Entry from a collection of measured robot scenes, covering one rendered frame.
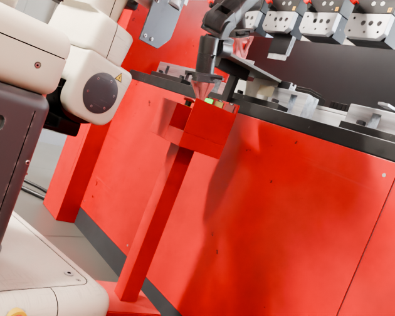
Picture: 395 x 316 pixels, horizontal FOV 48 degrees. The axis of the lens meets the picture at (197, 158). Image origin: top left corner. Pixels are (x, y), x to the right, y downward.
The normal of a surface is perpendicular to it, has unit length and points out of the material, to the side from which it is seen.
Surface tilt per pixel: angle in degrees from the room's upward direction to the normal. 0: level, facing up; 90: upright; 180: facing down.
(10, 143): 90
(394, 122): 90
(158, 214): 90
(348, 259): 90
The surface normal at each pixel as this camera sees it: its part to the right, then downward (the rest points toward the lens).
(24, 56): 0.72, 0.33
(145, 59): 0.55, 0.28
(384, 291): -0.76, -0.24
